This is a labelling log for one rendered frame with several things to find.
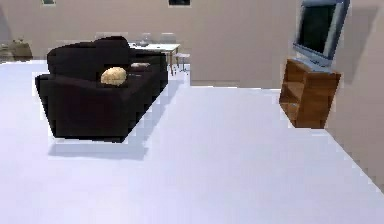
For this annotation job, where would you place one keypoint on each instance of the white chair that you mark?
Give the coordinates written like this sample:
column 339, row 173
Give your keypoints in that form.
column 181, row 56

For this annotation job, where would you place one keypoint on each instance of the grey television set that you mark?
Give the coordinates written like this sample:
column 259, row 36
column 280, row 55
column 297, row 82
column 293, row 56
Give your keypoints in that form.
column 316, row 30

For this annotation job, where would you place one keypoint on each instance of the grey remote control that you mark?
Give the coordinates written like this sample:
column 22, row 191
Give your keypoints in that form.
column 140, row 65

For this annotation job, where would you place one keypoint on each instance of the white dining table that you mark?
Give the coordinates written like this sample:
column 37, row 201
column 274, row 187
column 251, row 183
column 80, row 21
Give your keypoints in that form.
column 160, row 47

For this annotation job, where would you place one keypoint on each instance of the grey bowl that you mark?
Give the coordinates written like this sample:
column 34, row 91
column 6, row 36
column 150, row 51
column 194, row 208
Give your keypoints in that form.
column 144, row 43

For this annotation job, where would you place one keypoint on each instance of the tan round cushion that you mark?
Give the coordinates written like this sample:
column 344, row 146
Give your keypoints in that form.
column 114, row 76

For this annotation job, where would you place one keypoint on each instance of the black sofa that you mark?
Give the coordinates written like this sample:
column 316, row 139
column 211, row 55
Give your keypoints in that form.
column 90, row 100

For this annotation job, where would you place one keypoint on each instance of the brown wooden television stand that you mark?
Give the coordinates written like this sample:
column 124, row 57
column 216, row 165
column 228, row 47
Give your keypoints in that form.
column 308, row 96

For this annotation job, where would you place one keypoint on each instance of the small green framed picture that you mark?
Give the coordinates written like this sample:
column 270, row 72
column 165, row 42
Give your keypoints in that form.
column 48, row 2

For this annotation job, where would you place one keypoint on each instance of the olive low cabinet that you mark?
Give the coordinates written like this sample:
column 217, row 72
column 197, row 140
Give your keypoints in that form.
column 15, row 50

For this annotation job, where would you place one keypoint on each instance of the dark framed wall picture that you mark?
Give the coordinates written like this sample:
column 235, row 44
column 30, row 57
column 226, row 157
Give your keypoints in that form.
column 179, row 2

